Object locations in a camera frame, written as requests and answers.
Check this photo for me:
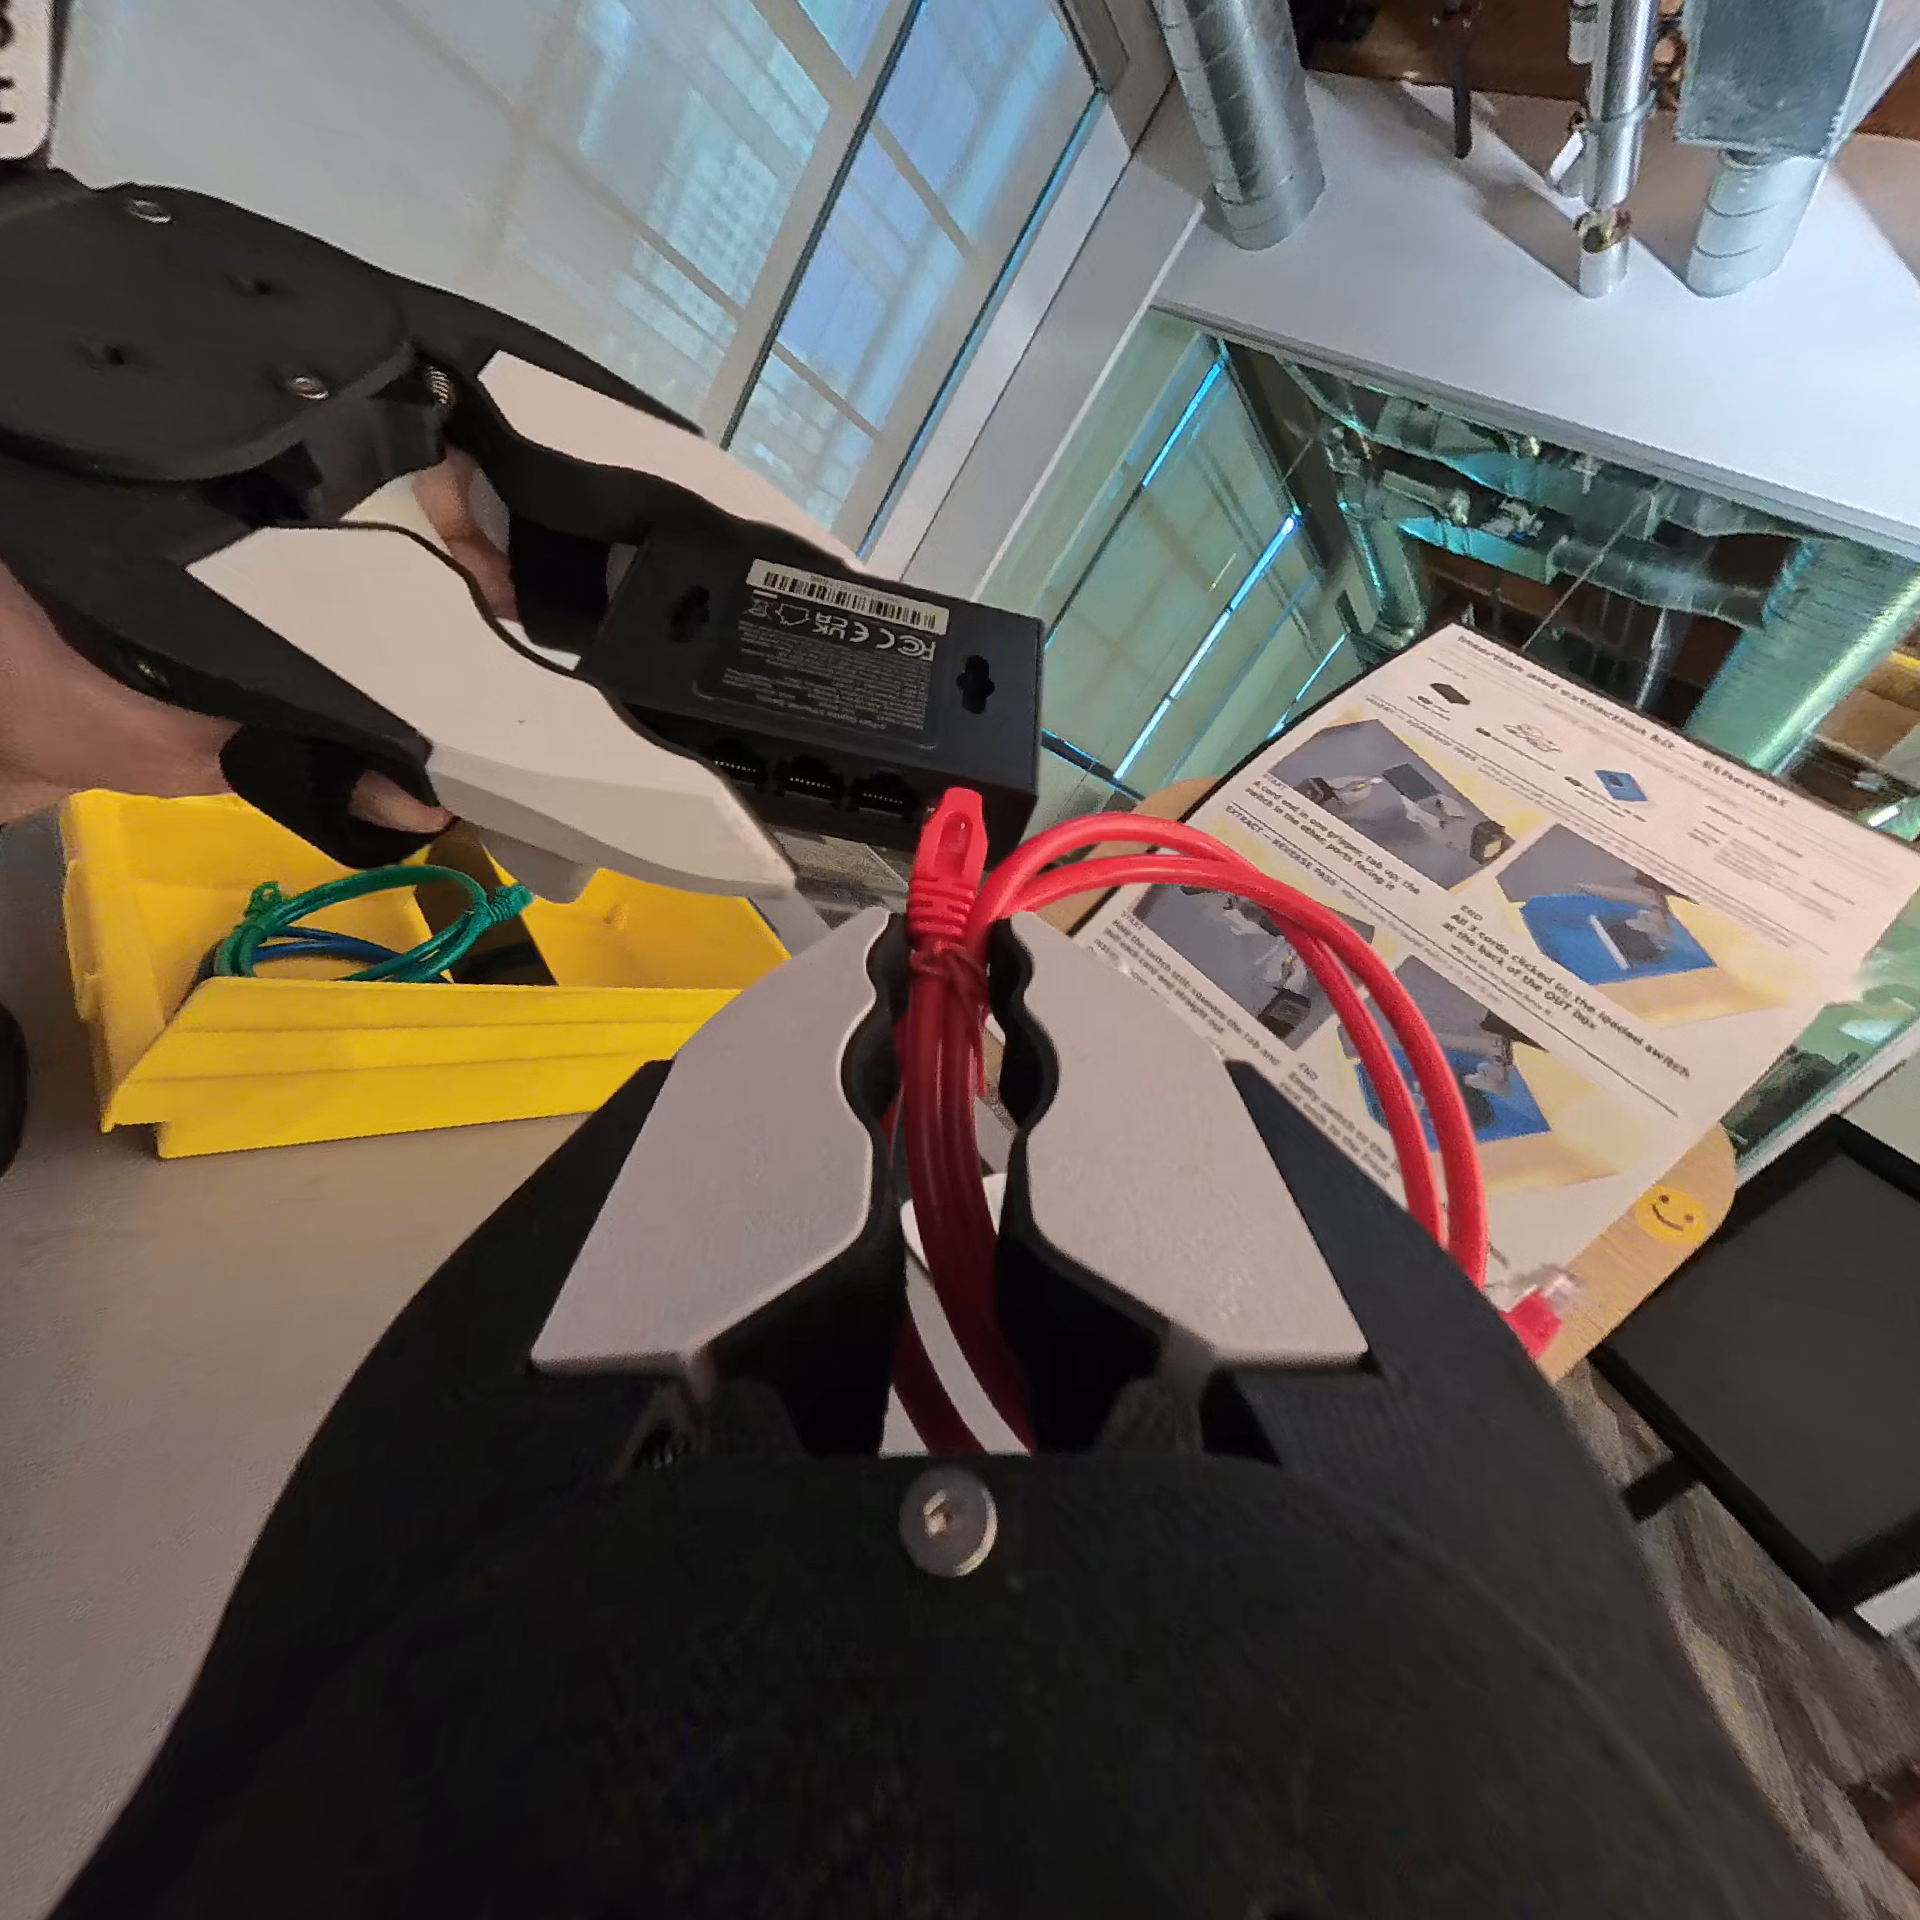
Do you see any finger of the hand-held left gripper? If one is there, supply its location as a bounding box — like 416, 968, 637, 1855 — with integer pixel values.
448, 349, 867, 619
188, 513, 801, 904

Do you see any person's left hand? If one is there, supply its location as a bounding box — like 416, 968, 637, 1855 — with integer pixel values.
0, 574, 230, 824

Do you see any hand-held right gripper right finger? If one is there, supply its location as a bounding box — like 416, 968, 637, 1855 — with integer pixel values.
990, 919, 1379, 1377

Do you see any red ethernet cable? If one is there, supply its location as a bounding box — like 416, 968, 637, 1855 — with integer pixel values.
884, 784, 1586, 1456

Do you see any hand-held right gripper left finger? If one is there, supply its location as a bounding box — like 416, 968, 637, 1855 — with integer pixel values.
528, 903, 912, 1393

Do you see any green ethernet cable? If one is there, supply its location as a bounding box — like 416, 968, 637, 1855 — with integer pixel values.
210, 873, 538, 987

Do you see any black ethernet switch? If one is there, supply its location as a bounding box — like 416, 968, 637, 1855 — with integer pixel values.
573, 525, 1048, 846

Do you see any glass window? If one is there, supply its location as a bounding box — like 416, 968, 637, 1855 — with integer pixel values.
497, 0, 1120, 549

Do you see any instruction sheet on stand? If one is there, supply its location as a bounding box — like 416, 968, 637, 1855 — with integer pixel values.
1101, 771, 1744, 1384

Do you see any silver ventilation duct cluster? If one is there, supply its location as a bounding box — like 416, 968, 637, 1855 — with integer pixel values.
1147, 0, 1920, 302

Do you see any blue ethernet cable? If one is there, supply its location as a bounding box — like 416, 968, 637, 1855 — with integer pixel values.
238, 923, 444, 973

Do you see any printed instruction sheet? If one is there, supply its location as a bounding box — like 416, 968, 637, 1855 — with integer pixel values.
1072, 621, 1920, 1205

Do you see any yellow plastic bin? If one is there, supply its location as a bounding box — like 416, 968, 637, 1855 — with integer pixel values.
59, 785, 798, 1160

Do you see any black monitor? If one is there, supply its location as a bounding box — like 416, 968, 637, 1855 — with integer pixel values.
1586, 1118, 1920, 1617

